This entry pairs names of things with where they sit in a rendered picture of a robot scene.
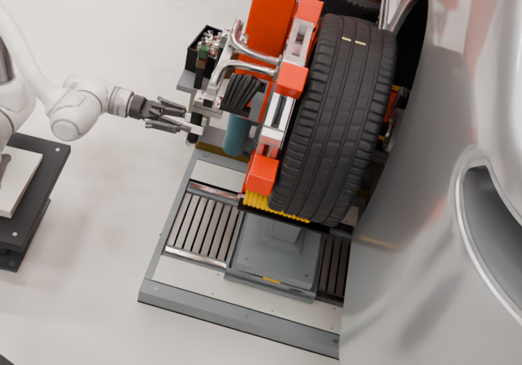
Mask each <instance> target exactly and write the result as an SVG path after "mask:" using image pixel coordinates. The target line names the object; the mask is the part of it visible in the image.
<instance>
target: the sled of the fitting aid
mask: <svg viewBox="0 0 522 365"><path fill-rule="evenodd" d="M249 214H250V213H248V212H245V211H243V212H242V216H241V219H240V221H239V225H238V230H237V232H236V236H235V240H234V243H233V246H232V249H231V254H230V257H229V260H228V264H227V268H226V270H225V274H224V279H226V280H230V281H233V282H236V283H241V284H244V285H247V286H250V287H255V288H257V289H260V290H265V291H268V292H270V293H274V294H279V295H281V296H285V297H289V298H292V299H295V300H298V301H302V302H305V303H308V304H311V303H312V302H313V300H314V298H315V296H316V294H317V289H318V279H319V274H320V269H321V264H322V255H323V250H324V245H325V235H322V234H321V238H320V243H319V248H318V257H317V262H316V267H315V275H314V280H313V284H312V286H311V289H310V290H306V289H304V288H300V287H296V286H293V285H290V284H287V283H282V282H280V281H276V280H272V279H269V278H266V277H263V276H258V275H256V274H253V273H248V272H245V271H242V270H239V269H236V268H235V265H236V262H237V258H238V254H239V251H240V248H241V244H242V239H243V236H244V234H245V228H246V225H247V222H248V219H249Z"/></svg>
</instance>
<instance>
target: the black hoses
mask: <svg viewBox="0 0 522 365"><path fill-rule="evenodd" d="M239 83H240V84H239ZM265 89H266V83H265V82H261V80H259V79H258V78H257V77H256V76H254V75H243V74H233V76H232V77H231V80H230V82H229V83H228V87H227V88H226V91H225V94H224V98H223V99H222V100H221V103H220V106H219V110H223V111H225V112H229V113H233V114H236V115H239V116H243V117H246V118H249V114H250V110H251V107H248V106H247V105H248V104H249V102H250V101H251V99H252V98H253V96H254V95H255V94H256V93H257V92H262V93H264V92H265Z"/></svg>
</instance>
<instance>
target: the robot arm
mask: <svg viewBox="0 0 522 365"><path fill-rule="evenodd" d="M12 59H13V60H14V62H15V64H16V66H17V68H18V69H19V72H20V73H18V72H17V71H15V70H14V66H13V62H12ZM37 98H38V99H39V100H40V101H41V102H42V103H43V105H44V108H45V114H46V115H47V116H48V118H49V120H50V129H51V131H52V133H53V135H54V136H55V137H56V138H58V139H60V140H62V141H76V140H78V139H79V138H81V137H83V136H84V135H86V134H87V133H88V132H89V131H90V130H91V129H92V128H93V126H94V125H95V124H96V122H97V120H98V119H99V116H101V115H103V114H104V113H108V114H111V115H114V116H119V117H122V118H127V117H128V116H129V117H130V118H133V119H135V120H140V119H142V120H143V121H145V128H153V129H156V130H162V131H165V132H169V133H172V134H176V133H177V132H178V133H179V132H180V131H181V130H182V131H185V132H188V133H190V132H191V133H195V134H199V135H203V132H204V128H203V127H199V126H197V125H193V124H191V123H187V122H183V121H182V123H180V122H178V121H175V120H173V119H171V118H168V117H167V116H175V117H180V118H184V120H185V121H188V122H190V117H191V113H188V112H187V109H186V107H185V106H183V105H180V104H178V103H174V102H171V101H169V100H167V99H163V98H162V97H161V96H158V98H157V99H156V100H155V101H154V100H147V99H146V97H144V96H140V95H137V94H136V95H135V94H134V91H131V90H129V89H124V88H121V87H120V86H116V85H113V84H111V83H110V82H108V81H106V80H103V79H101V78H97V77H93V76H90V75H69V76H68V77H67V78H66V79H65V81H64V84H63V86H62V88H60V87H57V86H56V85H54V84H52V83H51V82H50V81H49V80H48V79H47V78H46V77H45V76H44V74H43V73H42V71H41V70H40V68H39V66H38V64H37V61H36V59H35V57H34V56H33V53H32V51H31V49H30V46H29V44H28V43H27V41H26V38H25V37H24V35H23V32H22V30H21V28H20V27H19V24H18V23H17V22H16V20H15V18H14V17H13V16H12V14H11V13H10V11H9V10H8V9H7V8H6V7H5V6H4V5H3V4H2V3H1V0H0V189H1V181H2V178H3V176H4V173H5V170H6V167H7V165H8V164H9V162H10V161H11V160H12V157H11V155H9V154H2V151H3V150H4V148H5V146H6V144H7V142H8V140H9V138H10V137H11V136H12V135H13V134H14V133H15V132H16V131H17V130H18V129H19V128H20V127H21V126H22V125H23V124H24V123H25V122H26V121H27V120H28V118H29V117H30V115H31V114H32V112H33V111H34V108H35V106H36V103H37ZM164 115H166V116H164Z"/></svg>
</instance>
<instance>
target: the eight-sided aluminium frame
mask: <svg viewBox="0 0 522 365"><path fill-rule="evenodd" d="M314 26H315V24H314V23H312V22H309V21H306V20H303V19H299V18H295V19H294V22H293V25H292V27H291V32H290V35H289V37H288V40H289V42H288V45H287V49H286V52H285V53H284V56H283V60H282V62H281V65H282V63H283V62H284V61H286V62H288V63H291V64H296V65H298V66H302V67H305V62H306V59H305V58H306V54H307V51H308V45H309V42H310V39H311V35H312V33H313V30H314ZM294 43H298V44H300V45H302V46H301V52H300V55H299V57H297V56H294V55H291V54H292V50H293V48H294ZM281 65H280V66H281ZM279 96H280V94H278V93H275V92H274V93H273V97H272V100H271V103H270V108H269V110H268V114H267V116H266V121H264V123H263V127H262V129H261V132H260V135H259V140H258V142H257V144H258V145H257V149H256V153H255V154H258V155H262V153H263V149H264V145H268V146H269V149H268V152H267V155H266V156H267V157H268V158H273V159H275V158H276V156H277V152H278V149H279V148H280V146H281V143H282V140H283V138H284V133H285V130H286V124H287V119H288V117H289V113H290V111H291V106H292V103H293V101H294V98H291V97H287V101H286V103H285V107H284V111H283V114H282V117H281V119H280V124H279V125H276V124H274V123H272V119H273V115H274V112H275V109H276V106H277V102H278V99H279Z"/></svg>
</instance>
